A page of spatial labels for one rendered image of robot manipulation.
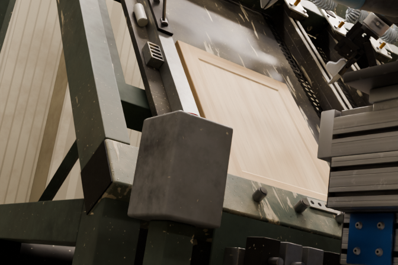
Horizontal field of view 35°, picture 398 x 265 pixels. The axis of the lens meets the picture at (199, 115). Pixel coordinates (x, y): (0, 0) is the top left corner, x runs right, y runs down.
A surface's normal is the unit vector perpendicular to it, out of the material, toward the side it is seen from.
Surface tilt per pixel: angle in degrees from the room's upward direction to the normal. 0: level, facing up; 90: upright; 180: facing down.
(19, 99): 90
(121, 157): 53
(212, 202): 90
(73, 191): 90
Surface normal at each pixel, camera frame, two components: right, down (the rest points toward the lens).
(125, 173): 0.55, -0.69
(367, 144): -0.79, -0.27
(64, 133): 0.60, -0.13
